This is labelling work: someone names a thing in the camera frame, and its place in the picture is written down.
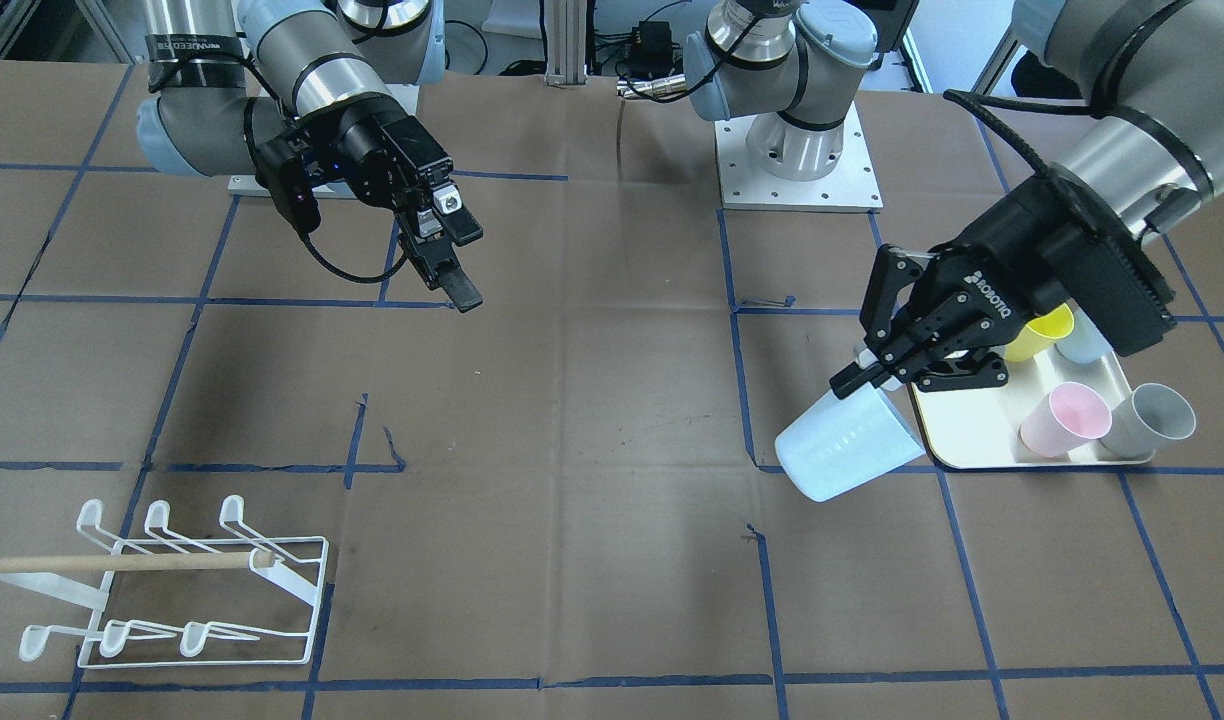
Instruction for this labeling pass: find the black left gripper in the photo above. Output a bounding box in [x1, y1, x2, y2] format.
[830, 178, 1176, 400]

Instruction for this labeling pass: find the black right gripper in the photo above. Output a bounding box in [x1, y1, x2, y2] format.
[277, 92, 483, 313]

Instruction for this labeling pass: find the light blue plastic cup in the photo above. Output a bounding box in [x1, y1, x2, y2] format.
[775, 386, 924, 502]

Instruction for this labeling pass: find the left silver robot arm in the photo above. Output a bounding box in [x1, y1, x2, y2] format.
[684, 1, 1224, 398]

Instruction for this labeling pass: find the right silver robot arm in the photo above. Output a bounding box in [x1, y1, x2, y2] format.
[137, 1, 483, 313]

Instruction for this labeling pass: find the yellow plastic cup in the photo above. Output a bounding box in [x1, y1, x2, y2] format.
[1002, 304, 1075, 362]

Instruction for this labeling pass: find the pink plastic cup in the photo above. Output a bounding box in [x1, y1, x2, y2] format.
[1020, 381, 1111, 457]

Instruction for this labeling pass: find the pale blue plastic cup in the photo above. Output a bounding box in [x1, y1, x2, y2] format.
[1055, 316, 1115, 365]

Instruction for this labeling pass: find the grey plastic cup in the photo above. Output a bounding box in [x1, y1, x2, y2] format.
[1100, 383, 1197, 457]

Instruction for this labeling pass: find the white serving tray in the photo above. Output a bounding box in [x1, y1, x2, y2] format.
[907, 345, 1158, 471]

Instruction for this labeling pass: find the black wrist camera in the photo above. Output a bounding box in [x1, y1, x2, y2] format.
[255, 138, 321, 234]

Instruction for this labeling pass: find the white wire cup rack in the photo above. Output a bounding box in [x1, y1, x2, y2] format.
[0, 495, 329, 669]

